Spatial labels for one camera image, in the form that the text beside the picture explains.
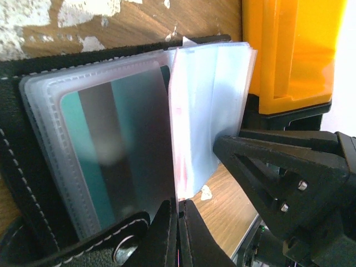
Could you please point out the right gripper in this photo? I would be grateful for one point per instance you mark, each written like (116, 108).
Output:
(302, 184)

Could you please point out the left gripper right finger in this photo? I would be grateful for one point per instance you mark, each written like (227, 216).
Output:
(197, 246)

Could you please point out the white pink credit card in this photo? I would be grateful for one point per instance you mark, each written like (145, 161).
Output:
(194, 91)

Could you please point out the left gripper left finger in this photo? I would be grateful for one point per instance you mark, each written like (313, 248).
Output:
(151, 243)

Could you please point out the black leather card holder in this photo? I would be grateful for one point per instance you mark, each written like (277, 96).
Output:
(57, 226)

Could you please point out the black bin right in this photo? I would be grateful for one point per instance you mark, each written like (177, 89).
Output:
(303, 119)

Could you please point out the orange bin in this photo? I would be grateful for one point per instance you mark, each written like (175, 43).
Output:
(296, 43)

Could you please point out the teal credit card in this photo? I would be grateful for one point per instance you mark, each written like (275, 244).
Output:
(120, 133)

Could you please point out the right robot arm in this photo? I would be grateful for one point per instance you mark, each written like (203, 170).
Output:
(264, 250)

